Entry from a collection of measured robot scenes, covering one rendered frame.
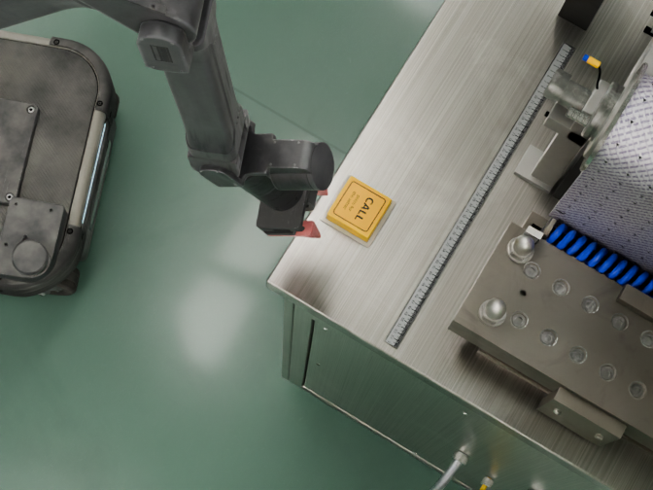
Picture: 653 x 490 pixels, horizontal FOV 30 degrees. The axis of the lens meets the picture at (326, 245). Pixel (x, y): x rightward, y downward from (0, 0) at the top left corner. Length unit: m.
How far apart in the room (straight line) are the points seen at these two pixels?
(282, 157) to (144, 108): 1.41
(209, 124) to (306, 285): 0.50
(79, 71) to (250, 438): 0.85
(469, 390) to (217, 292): 1.04
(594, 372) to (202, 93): 0.69
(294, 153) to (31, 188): 1.19
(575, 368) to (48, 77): 1.38
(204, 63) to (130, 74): 1.70
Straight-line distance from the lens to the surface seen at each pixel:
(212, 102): 1.24
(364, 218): 1.75
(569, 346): 1.64
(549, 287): 1.65
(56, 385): 2.67
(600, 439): 1.69
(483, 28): 1.90
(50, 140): 2.55
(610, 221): 1.60
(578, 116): 1.49
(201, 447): 2.62
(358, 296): 1.75
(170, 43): 1.04
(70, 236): 2.48
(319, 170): 1.43
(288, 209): 1.53
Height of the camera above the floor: 2.60
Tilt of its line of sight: 75 degrees down
